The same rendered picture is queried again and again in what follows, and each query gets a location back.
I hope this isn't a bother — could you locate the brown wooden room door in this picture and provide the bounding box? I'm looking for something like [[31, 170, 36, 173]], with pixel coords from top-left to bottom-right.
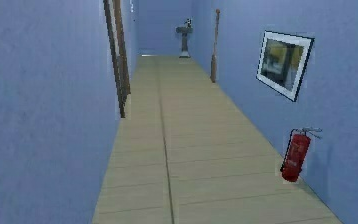
[[102, 0, 132, 119]]

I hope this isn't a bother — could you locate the red fire extinguisher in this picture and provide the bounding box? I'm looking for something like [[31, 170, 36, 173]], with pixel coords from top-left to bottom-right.
[[279, 126, 323, 183]]

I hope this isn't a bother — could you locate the grey pedestal stand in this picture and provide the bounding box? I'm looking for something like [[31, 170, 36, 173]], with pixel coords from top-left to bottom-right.
[[175, 26, 194, 59]]

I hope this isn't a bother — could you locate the white framed wall picture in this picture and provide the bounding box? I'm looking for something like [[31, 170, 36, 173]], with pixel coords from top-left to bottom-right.
[[255, 30, 316, 103]]

